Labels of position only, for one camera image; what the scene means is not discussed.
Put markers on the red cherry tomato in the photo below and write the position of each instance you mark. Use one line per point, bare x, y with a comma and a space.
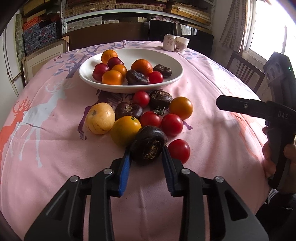
179, 149

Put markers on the patterned curtain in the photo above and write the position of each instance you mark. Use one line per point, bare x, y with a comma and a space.
235, 28

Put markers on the red plum in plate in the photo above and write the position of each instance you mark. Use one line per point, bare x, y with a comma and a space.
99, 71

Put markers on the white framed board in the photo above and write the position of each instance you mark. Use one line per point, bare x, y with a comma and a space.
35, 61

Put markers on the right hand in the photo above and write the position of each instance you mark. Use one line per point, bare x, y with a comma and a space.
269, 166

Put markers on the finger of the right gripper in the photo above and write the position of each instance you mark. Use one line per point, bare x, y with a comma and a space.
250, 107

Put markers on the dark chestnut in plate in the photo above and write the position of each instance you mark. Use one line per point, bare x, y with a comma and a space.
135, 78

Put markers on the small mandarin orange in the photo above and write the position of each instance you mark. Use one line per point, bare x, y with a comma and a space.
107, 55

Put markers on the mandarin in plate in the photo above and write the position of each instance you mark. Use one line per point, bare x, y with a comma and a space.
142, 66

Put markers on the pale yellow apple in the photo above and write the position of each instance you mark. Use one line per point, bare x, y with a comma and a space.
100, 118

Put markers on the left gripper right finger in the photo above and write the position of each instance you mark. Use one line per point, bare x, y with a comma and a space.
167, 161

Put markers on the wooden chair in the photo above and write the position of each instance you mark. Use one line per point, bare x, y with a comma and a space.
244, 70

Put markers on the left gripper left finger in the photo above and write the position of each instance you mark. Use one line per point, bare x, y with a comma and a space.
124, 172

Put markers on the yellow tomato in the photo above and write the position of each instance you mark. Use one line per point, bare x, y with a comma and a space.
124, 130

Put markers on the white paper cup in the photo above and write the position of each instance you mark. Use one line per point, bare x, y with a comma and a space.
181, 44

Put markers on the orange tomato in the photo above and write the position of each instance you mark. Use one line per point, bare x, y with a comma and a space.
182, 107

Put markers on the metal storage shelf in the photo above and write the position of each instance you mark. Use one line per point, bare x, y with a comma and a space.
195, 23

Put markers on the white drink can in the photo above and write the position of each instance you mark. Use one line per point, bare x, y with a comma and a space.
169, 42

